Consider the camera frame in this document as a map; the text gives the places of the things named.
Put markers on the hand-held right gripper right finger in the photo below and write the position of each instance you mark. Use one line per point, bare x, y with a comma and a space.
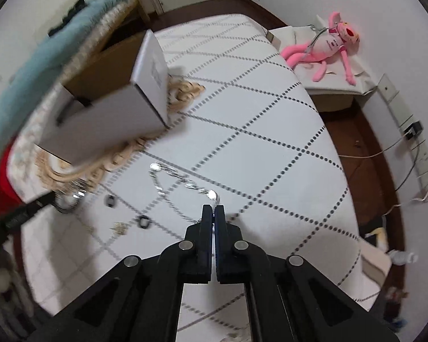
219, 221

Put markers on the white wall socket strip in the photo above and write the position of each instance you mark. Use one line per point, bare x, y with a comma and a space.
395, 96

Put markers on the wooden bedside table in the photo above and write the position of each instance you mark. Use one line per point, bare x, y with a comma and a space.
143, 12

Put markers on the cream textured blanket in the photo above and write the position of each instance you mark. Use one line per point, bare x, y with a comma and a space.
101, 28

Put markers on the clear plastic bottle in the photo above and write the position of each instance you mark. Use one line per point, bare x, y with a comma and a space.
403, 257

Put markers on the beige bedside stool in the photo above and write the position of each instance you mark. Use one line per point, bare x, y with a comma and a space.
333, 101

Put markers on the small gold earring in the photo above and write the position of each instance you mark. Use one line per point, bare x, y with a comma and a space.
120, 227

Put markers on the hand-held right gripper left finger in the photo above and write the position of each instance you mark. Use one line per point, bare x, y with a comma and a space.
207, 217

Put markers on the beige lace doily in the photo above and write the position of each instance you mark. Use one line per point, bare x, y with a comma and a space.
183, 91

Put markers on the yellow and white bag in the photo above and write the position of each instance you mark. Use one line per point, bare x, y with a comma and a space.
377, 237

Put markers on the black charger plug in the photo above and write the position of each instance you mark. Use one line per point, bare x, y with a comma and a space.
413, 130

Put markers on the white dotted bed cover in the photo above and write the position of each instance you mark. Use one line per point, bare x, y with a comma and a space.
267, 142

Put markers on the pink plush toy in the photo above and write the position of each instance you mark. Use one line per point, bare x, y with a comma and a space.
333, 44

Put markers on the white cardboard box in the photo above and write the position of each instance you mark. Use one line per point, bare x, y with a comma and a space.
103, 128

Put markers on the light blue fluffy blanket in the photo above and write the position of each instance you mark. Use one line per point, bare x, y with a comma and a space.
28, 67

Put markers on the dark cloth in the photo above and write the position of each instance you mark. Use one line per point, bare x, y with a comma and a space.
73, 7

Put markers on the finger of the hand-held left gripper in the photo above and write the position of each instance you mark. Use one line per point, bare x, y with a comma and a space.
25, 213

